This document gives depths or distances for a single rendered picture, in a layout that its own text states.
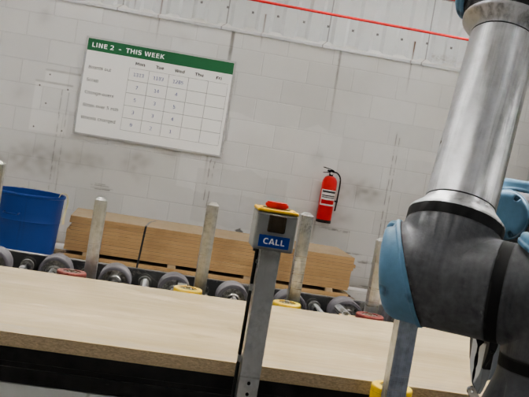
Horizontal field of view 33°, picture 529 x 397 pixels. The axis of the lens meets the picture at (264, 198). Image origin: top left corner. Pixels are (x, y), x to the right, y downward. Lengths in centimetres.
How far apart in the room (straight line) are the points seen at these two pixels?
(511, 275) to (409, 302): 11
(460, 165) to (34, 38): 791
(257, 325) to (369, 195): 742
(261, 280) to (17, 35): 747
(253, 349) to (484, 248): 63
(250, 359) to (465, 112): 65
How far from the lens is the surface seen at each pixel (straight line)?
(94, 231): 261
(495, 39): 115
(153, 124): 868
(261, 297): 153
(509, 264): 100
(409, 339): 160
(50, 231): 715
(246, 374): 156
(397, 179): 898
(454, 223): 102
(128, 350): 176
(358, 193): 890
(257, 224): 150
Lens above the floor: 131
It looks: 3 degrees down
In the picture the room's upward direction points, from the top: 9 degrees clockwise
